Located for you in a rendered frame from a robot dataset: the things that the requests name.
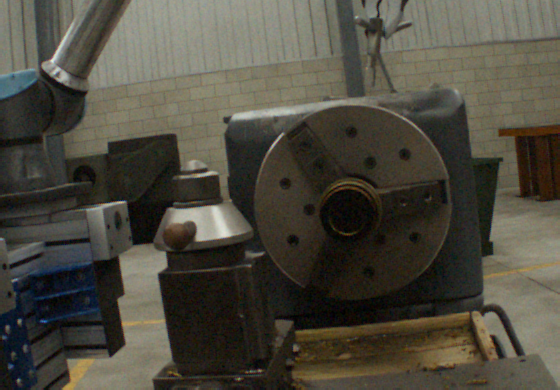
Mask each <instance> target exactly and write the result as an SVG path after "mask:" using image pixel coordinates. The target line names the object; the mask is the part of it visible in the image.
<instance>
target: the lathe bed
mask: <svg viewBox="0 0 560 390"><path fill-rule="evenodd" d="M433 308H434V316H437V315H438V316H439V315H449V314H460V313H462V312H464V311H463V309H462V305H461V303H460V300H459V299H454V300H448V301H438V302H434V306H433ZM405 319H407V320H412V319H420V316H419V315H417V314H416V313H415V311H414V309H413V308H412V307H411V305H409V307H408V309H407V311H406V313H405V314H404V316H403V318H402V320H405ZM293 324H294V331H296V330H298V331H299V330H307V329H306V328H305V326H304V325H303V324H302V323H301V322H300V320H299V318H298V316H296V317H295V318H294V320H293ZM335 327H346V322H345V312H338V313H327V314H321V316H320V318H319V321H318V323H317V325H316V328H315V329H323V328H335Z"/></svg>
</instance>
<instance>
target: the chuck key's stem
mask: <svg viewBox="0 0 560 390"><path fill-rule="evenodd" d="M383 22H384V21H383V19H382V18H380V17H371V18H370V23H372V24H373V25H374V26H376V27H377V31H376V32H375V33H373V32H371V31H369V32H368V39H367V45H368V46H367V54H368V56H369V58H368V65H367V68H366V73H365V85H366V86H369V87H375V79H376V73H377V70H376V59H377V56H379V55H380V49H381V43H380V42H381V35H382V28H383Z"/></svg>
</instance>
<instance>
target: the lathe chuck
mask: <svg viewBox="0 0 560 390"><path fill-rule="evenodd" d="M303 121H305V122H306V124H307V125H308V126H309V127H310V129H311V130H312V131H313V133H314V134H315V135H316V136H317V138H318V139H319V140H320V142H321V143H322V144H323V145H324V147H325V148H327V150H328V151H329V152H330V153H331V155H332V156H333V157H334V159H335V160H336V163H337V164H338V165H339V166H340V168H341V169H342V170H343V172H344V173H345V174H346V175H347V176H349V175H358V176H362V177H364V178H366V179H368V180H370V181H371V182H372V183H373V184H374V185H376V186H377V187H378V188H382V187H389V186H396V185H403V184H411V183H425V182H432V181H439V180H445V183H446V190H447V198H448V203H444V204H441V208H433V209H425V210H418V211H413V213H409V214H400V215H394V217H391V218H383V219H380V221H379V225H378V227H377V229H376V230H375V231H374V232H373V233H372V234H371V235H370V236H369V237H367V238H366V239H364V240H361V241H358V242H354V243H351V244H350V245H349V248H348V250H347V252H346V255H345V257H344V259H343V262H342V264H341V267H340V268H339V270H338V273H337V275H336V278H335V280H334V282H333V285H332V286H331V289H330V291H329V292H328V296H327V298H330V299H332V298H334V299H338V300H346V301H365V300H372V299H376V298H380V297H384V296H387V295H389V294H391V293H394V292H396V291H398V290H400V289H402V288H403V287H405V286H406V285H408V284H409V283H411V282H412V281H414V280H415V279H416V277H418V276H419V275H420V274H421V273H422V272H423V271H424V270H425V269H427V268H428V267H429V266H430V263H431V262H432V261H433V259H434V258H435V256H436V255H437V253H438V252H439V250H440V249H441V247H442V245H443V243H444V241H445V237H446V233H447V230H448V227H449V222H450V217H451V207H452V203H451V202H450V200H451V193H450V185H449V181H448V179H449V176H448V173H447V170H446V167H445V165H444V163H443V162H442V158H441V156H440V154H439V152H438V151H437V149H436V148H435V146H434V145H433V144H432V142H431V141H430V140H429V138H428V137H427V136H426V135H425V134H424V133H423V132H422V131H421V130H420V129H419V128H418V127H417V126H416V125H414V124H413V123H412V122H410V121H409V120H407V119H406V118H405V117H403V116H401V115H400V114H398V113H395V112H392V111H389V110H386V109H383V108H380V107H376V106H373V105H370V104H364V103H344V104H337V105H332V106H328V107H325V108H322V109H319V110H317V111H314V112H312V113H310V114H306V115H304V116H303V117H302V119H301V120H299V121H298V122H296V124H295V125H294V126H292V127H291V128H290V129H289V130H288V131H287V132H286V133H282V134H281V135H280V137H279V138H278V139H277V140H276V141H275V143H274V144H273V145H272V146H271V147H270V149H269V150H268V152H267V154H266V156H265V158H264V160H263V162H262V164H261V167H260V170H259V173H258V176H257V180H256V185H255V190H254V212H255V220H256V225H257V228H258V232H259V235H260V237H261V240H262V242H263V244H264V247H265V249H266V250H267V252H268V253H269V255H270V256H271V258H272V259H273V261H274V262H275V263H276V264H277V266H278V267H279V268H280V269H281V270H282V271H283V272H284V273H285V274H287V275H288V276H289V277H290V278H291V279H292V280H293V281H294V282H295V283H297V284H298V285H300V286H301V287H303V288H304V289H305V287H306V285H307V280H308V278H309V275H310V273H311V271H312V269H313V267H314V264H315V262H316V258H317V256H318V253H319V251H320V249H321V247H322V245H323V241H324V239H325V236H326V234H327V232H326V231H325V229H324V228H323V226H322V224H321V223H320V220H319V216H318V205H319V201H320V198H321V196H322V194H321V192H320V191H319V190H318V188H317V187H315V186H314V184H315V182H314V181H313V180H312V179H311V177H310V176H309V175H308V173H307V172H306V171H305V170H304V168H303V167H304V165H303V164H302V163H301V161H300V160H299V159H298V158H297V155H296V154H295V152H294V151H293V150H292V149H291V147H290V146H288V143H289V142H290V141H289V140H288V138H287V137H286V135H287V134H289V133H290V132H291V131H292V130H294V129H295V128H296V126H298V125H299V124H300V123H301V122H303Z"/></svg>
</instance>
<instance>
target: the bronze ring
mask: <svg viewBox="0 0 560 390"><path fill-rule="evenodd" d="M343 197H351V198H355V199H357V200H358V201H360V202H361V203H362V206H363V208H364V210H365V217H364V218H363V220H361V221H360V222H359V223H357V224H346V223H344V222H342V221H339V220H338V218H337V217H336V215H335V212H334V210H335V201H337V200H338V199H340V198H343ZM381 205H382V203H381V199H380V197H379V195H378V193H377V192H376V190H375V189H374V188H373V187H372V186H371V185H368V184H367V183H365V182H363V181H362V180H358V179H352V178H348V179H342V180H339V181H336V182H335V183H333V184H332V185H331V186H329V187H327V188H326V190H325V191H324V192H323V194H322V196H321V198H320V201H319V205H318V216H319V220H320V223H321V224H322V226H323V228H324V229H325V231H326V232H327V233H328V234H329V235H330V237H332V238H333V239H335V240H337V241H340V242H345V243H354V242H358V241H361V240H364V239H366V238H367V237H369V236H370V235H371V234H372V233H373V232H374V231H375V230H376V229H377V227H378V225H379V221H380V218H381V212H382V209H381Z"/></svg>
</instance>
